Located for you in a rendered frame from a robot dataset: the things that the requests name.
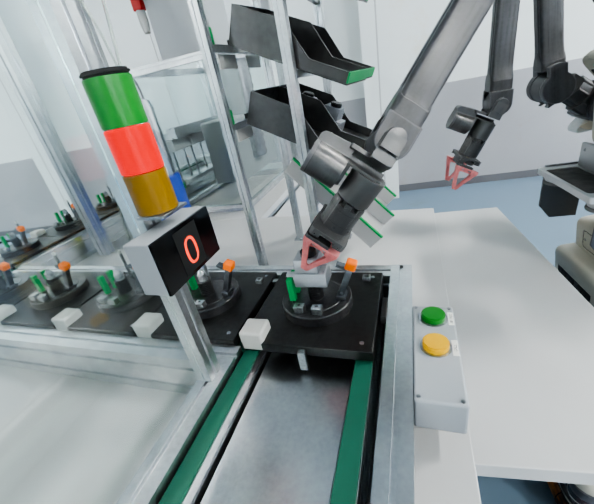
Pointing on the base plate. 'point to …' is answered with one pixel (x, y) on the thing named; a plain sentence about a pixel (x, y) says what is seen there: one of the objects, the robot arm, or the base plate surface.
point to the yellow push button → (436, 344)
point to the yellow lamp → (151, 192)
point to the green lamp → (115, 100)
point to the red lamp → (134, 149)
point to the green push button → (433, 315)
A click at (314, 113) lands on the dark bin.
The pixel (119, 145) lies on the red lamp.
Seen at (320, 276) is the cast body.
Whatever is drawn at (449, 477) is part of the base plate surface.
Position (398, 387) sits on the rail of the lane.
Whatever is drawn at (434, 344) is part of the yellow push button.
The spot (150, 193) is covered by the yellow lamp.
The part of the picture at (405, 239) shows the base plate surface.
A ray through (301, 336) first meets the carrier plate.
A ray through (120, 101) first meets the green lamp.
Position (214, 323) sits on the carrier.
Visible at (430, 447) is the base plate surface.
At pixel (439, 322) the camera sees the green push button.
